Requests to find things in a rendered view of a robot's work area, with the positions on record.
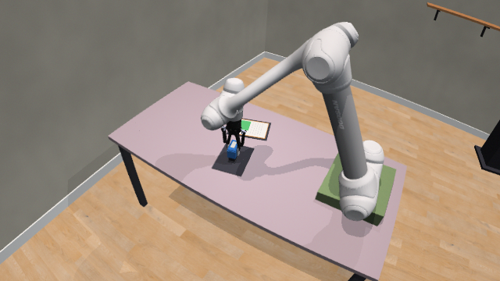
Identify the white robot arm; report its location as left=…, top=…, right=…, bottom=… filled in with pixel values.
left=201, top=22, right=384, bottom=221

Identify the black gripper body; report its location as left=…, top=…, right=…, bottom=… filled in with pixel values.
left=226, top=120, right=242, bottom=135

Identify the blue self-inking stamp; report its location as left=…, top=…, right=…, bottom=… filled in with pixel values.
left=227, top=140, right=238, bottom=163

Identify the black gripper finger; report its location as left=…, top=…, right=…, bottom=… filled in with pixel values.
left=221, top=126, right=232, bottom=148
left=234, top=129, right=247, bottom=156

